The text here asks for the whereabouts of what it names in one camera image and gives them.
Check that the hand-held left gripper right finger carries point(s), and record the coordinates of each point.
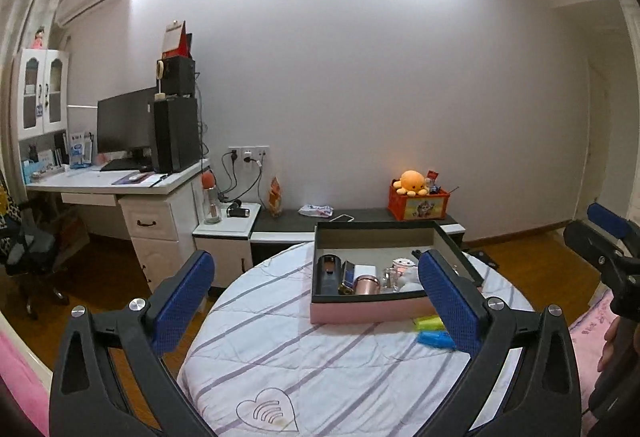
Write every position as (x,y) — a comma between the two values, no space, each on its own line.
(450,307)

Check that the pink quilt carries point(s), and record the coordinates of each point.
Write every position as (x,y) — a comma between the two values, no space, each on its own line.
(595,327)

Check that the red desk calendar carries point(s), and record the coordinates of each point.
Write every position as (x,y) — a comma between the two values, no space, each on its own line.
(176,39)

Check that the black bathroom scale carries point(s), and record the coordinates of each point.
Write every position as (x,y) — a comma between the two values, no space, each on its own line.
(482,258)

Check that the black low cabinet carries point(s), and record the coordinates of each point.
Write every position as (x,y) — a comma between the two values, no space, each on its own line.
(360,229)

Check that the white wall outlet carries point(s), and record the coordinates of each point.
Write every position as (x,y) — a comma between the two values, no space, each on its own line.
(248,154)

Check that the blue box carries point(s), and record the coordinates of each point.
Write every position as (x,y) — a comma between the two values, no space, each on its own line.
(81,149)

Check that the yellow highlighter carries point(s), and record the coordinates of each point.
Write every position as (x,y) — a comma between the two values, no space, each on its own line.
(426,321)

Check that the dark makeup palette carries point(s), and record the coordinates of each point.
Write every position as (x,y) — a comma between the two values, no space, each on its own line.
(346,278)

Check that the black computer tower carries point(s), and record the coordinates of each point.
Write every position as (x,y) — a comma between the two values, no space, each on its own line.
(176,134)

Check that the person's right hand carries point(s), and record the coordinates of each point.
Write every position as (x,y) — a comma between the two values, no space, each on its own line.
(609,344)

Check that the blue highlighter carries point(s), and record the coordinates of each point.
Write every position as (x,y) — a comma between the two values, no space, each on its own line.
(436,338)

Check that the white desk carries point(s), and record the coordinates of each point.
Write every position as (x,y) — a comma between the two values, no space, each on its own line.
(155,212)

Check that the black computer monitor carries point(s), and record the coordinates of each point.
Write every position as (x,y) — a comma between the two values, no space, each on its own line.
(126,122)

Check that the pink storage box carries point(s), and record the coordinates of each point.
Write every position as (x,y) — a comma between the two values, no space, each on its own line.
(370,312)

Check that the tissue packet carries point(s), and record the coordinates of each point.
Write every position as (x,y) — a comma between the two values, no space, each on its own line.
(315,210)

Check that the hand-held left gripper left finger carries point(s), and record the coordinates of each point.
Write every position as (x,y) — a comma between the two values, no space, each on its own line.
(181,302)

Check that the white cloth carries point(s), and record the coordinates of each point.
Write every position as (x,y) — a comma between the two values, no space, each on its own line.
(410,273)

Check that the black small camera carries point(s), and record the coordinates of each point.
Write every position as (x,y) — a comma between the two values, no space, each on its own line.
(238,209)

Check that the red printed box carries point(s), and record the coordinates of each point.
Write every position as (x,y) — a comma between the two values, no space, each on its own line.
(419,207)

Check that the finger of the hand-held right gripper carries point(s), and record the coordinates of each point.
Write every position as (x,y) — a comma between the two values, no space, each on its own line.
(610,221)
(582,242)

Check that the red and white card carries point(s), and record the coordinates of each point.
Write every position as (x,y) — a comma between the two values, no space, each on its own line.
(432,177)

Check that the black speaker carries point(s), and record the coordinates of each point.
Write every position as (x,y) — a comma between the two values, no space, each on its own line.
(179,76)

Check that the bottle with orange ball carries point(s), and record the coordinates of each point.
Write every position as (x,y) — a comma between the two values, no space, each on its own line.
(211,199)

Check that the orange octopus plush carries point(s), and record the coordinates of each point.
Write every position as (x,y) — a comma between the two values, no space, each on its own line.
(411,182)

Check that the orange snack bag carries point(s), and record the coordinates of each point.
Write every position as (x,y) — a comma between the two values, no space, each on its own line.
(276,197)

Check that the pink cloth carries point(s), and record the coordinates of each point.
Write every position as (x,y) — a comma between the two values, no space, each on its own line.
(20,382)

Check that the black cylindrical device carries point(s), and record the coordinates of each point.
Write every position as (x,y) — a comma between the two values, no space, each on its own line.
(327,269)

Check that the white smartphone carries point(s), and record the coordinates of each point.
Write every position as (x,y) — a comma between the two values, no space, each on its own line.
(342,217)

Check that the clear glass bottle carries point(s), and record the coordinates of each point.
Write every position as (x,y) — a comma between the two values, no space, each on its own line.
(389,277)

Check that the black office chair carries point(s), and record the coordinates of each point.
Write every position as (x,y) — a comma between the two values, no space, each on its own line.
(30,252)

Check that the white glass-door cabinet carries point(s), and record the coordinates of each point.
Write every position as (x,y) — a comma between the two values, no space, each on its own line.
(42,92)

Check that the white towel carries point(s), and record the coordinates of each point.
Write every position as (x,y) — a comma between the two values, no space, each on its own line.
(407,287)

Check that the rose gold cup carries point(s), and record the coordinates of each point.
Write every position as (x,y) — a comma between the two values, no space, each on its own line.
(369,284)

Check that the small doll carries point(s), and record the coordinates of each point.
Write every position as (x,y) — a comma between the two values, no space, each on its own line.
(40,38)

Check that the white bedside cabinet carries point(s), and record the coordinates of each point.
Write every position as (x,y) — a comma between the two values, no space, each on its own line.
(225,242)

